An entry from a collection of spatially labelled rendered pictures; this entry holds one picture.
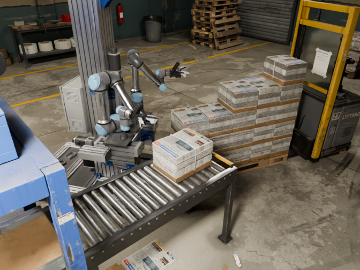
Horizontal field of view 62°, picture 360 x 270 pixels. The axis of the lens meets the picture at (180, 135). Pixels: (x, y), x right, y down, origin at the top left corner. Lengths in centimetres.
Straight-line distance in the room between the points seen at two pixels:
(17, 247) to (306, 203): 271
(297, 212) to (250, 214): 48
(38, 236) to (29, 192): 87
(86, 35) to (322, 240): 277
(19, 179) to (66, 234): 33
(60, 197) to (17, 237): 87
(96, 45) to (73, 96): 53
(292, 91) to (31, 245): 288
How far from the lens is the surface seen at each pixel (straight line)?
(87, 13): 268
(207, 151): 234
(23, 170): 127
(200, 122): 306
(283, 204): 346
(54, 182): 123
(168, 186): 224
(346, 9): 365
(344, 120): 423
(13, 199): 121
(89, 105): 295
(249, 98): 327
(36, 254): 198
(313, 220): 338
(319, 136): 399
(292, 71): 351
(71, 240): 144
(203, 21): 952
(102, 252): 191
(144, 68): 301
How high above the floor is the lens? 222
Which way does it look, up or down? 30 degrees down
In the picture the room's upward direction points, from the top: straight up
